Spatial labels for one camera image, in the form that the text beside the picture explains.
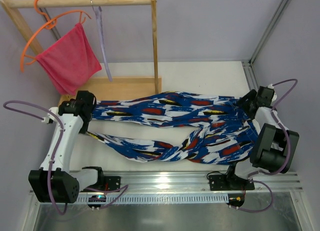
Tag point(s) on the lilac plastic hanger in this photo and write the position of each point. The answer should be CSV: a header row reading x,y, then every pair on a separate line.
x,y
99,22

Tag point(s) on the orange plastic hanger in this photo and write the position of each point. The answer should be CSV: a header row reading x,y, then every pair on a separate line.
x,y
49,25

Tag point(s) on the aluminium corner frame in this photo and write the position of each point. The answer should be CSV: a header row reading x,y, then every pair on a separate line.
x,y
248,64

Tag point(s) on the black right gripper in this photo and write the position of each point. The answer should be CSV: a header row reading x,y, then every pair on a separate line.
x,y
249,104

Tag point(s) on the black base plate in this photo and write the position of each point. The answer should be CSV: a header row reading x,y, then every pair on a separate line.
x,y
222,182
111,183

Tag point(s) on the wooden clothes rack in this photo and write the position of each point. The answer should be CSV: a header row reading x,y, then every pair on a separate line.
x,y
121,87

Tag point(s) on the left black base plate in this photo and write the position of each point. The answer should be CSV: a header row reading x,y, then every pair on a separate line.
x,y
111,183

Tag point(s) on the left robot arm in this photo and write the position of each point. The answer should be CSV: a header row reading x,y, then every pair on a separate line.
x,y
52,182

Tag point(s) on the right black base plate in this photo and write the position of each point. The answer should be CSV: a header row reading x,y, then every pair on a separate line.
x,y
222,182

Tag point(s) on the slotted cable duct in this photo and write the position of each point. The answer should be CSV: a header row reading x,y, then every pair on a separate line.
x,y
151,199

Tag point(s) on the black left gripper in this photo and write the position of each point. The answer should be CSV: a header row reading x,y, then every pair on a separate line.
x,y
88,111

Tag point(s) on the aluminium mounting rail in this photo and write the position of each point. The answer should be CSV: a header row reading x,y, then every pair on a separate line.
x,y
196,182

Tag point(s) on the pink cloth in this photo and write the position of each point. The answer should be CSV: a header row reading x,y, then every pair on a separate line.
x,y
70,62

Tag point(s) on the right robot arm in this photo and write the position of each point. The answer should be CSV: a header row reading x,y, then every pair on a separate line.
x,y
276,144

